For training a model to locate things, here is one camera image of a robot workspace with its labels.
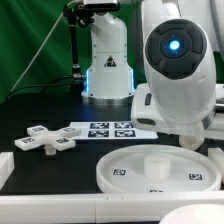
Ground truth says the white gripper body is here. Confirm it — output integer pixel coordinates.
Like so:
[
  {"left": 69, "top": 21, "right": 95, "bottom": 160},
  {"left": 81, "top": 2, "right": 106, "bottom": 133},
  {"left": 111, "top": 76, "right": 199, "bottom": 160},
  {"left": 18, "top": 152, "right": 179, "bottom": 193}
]
[{"left": 169, "top": 83, "right": 224, "bottom": 140}]

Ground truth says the white round table top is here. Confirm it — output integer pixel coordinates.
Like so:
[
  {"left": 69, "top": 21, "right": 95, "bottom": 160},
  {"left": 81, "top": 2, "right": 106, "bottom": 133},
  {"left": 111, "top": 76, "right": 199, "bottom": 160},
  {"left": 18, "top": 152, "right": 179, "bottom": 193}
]
[{"left": 96, "top": 144, "right": 222, "bottom": 193}]

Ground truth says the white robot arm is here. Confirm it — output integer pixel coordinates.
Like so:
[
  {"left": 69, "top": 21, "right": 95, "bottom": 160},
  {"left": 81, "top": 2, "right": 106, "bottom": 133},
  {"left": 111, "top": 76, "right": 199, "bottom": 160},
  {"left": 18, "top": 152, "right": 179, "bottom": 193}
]
[{"left": 82, "top": 0, "right": 224, "bottom": 139}]

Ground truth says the white right barrier block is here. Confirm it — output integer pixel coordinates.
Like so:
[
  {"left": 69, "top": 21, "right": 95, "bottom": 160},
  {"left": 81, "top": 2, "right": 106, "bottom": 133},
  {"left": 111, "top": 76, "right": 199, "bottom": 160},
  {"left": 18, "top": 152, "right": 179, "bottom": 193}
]
[{"left": 208, "top": 148, "right": 224, "bottom": 184}]

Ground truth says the white barrier block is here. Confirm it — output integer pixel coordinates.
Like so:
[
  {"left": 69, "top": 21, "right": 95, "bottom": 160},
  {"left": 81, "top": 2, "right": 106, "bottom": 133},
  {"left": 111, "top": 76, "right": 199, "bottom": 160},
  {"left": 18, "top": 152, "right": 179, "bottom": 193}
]
[
  {"left": 208, "top": 148, "right": 224, "bottom": 184},
  {"left": 0, "top": 152, "right": 15, "bottom": 190}
]

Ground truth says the white marker sheet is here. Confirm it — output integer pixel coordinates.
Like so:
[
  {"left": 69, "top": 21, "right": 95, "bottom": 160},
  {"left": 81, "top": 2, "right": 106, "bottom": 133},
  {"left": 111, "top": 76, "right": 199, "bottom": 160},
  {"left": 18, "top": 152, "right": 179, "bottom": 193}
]
[{"left": 70, "top": 121, "right": 158, "bottom": 140}]

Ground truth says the white disc bottom corner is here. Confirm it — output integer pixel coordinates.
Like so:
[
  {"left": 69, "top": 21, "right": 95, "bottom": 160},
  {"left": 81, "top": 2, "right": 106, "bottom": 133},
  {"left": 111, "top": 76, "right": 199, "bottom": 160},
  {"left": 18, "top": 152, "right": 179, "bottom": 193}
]
[{"left": 159, "top": 204, "right": 224, "bottom": 224}]

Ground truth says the white cross-shaped table base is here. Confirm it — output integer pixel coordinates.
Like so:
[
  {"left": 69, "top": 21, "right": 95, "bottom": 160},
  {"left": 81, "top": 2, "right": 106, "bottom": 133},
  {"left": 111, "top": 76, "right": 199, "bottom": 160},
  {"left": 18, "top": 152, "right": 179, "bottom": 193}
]
[{"left": 14, "top": 125, "right": 81, "bottom": 156}]

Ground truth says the white left barrier block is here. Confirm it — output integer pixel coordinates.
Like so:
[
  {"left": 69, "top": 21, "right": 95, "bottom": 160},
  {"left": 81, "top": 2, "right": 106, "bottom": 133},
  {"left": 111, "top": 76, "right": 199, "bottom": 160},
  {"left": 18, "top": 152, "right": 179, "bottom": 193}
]
[{"left": 0, "top": 152, "right": 15, "bottom": 190}]

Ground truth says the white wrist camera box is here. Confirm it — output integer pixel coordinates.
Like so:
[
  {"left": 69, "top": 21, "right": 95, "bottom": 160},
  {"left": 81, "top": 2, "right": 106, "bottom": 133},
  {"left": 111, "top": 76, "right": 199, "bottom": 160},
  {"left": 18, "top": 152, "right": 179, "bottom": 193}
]
[{"left": 131, "top": 84, "right": 172, "bottom": 134}]

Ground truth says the grey camera on mount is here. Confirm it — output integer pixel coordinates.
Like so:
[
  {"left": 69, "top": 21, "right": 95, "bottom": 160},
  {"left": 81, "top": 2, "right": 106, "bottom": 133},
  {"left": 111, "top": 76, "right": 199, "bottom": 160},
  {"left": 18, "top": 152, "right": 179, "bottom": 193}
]
[{"left": 83, "top": 0, "right": 119, "bottom": 11}]

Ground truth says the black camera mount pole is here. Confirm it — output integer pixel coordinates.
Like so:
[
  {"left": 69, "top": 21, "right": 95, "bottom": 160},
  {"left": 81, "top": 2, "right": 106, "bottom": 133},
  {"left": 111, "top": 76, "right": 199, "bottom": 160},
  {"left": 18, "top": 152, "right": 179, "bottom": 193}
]
[{"left": 63, "top": 3, "right": 94, "bottom": 80}]

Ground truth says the black cable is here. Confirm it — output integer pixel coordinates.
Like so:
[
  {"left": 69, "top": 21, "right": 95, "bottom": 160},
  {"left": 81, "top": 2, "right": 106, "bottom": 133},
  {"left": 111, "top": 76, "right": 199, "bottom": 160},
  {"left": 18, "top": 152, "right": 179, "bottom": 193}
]
[{"left": 6, "top": 75, "right": 84, "bottom": 100}]

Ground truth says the white cable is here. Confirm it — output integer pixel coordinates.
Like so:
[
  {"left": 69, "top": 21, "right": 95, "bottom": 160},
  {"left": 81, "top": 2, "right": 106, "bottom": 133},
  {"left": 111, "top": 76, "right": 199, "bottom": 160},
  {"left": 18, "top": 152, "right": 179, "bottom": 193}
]
[{"left": 11, "top": 0, "right": 81, "bottom": 92}]

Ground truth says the white front barrier rail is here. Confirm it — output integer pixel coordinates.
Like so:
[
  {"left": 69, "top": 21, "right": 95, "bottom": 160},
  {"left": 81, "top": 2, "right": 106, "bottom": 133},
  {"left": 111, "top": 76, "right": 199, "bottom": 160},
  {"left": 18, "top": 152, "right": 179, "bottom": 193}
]
[{"left": 0, "top": 191, "right": 224, "bottom": 224}]

